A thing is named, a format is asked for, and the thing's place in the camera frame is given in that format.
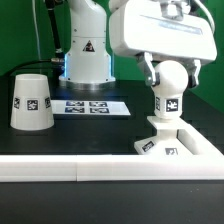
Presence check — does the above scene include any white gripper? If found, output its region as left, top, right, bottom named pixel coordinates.
left=109, top=0, right=217, bottom=88

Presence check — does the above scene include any white lamp bulb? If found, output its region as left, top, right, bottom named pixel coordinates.
left=152, top=60, right=188, bottom=119

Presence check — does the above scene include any white lamp base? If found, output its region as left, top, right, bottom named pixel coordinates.
left=134, top=116, right=191, bottom=156

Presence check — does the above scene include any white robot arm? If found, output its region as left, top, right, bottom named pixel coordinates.
left=59, top=0, right=217, bottom=89

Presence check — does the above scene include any white lamp shade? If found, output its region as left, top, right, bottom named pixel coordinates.
left=10, top=74, right=54, bottom=131

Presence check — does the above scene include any white L-shaped fence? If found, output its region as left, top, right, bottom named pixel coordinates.
left=0, top=124, right=224, bottom=182

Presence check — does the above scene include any white tag sheet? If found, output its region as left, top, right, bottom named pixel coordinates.
left=51, top=100, right=130, bottom=116

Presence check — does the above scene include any black cable hose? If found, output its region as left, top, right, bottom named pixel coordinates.
left=5, top=0, right=66, bottom=77

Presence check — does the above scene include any white thin cable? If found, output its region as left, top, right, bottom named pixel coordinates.
left=31, top=0, right=42, bottom=62

